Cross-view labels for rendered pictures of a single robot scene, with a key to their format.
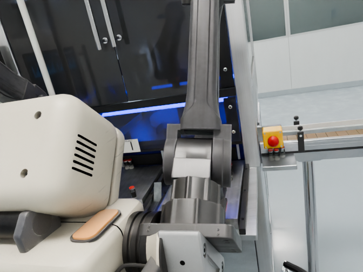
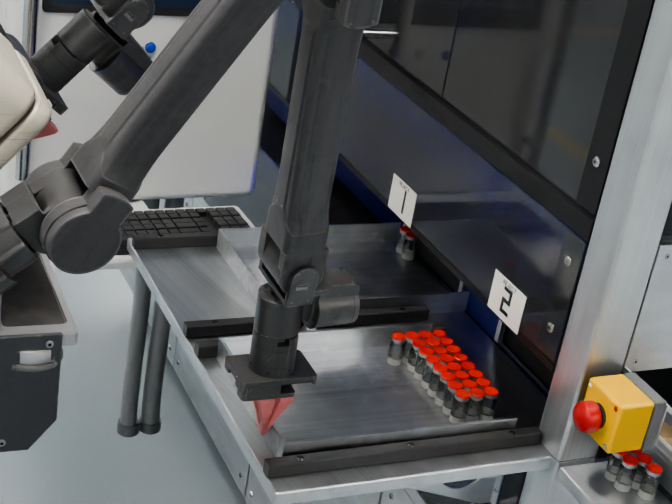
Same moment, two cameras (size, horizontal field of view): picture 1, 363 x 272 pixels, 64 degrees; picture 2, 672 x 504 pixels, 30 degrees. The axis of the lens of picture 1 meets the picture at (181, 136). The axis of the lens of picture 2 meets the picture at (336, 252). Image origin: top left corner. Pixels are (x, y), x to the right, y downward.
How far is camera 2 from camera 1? 112 cm
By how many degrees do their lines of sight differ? 42
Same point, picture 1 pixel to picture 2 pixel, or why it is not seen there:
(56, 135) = not seen: outside the picture
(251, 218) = (325, 480)
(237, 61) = (620, 162)
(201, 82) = (121, 116)
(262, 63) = not seen: outside the picture
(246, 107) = (590, 288)
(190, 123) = (78, 158)
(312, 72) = not seen: outside the picture
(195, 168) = (19, 206)
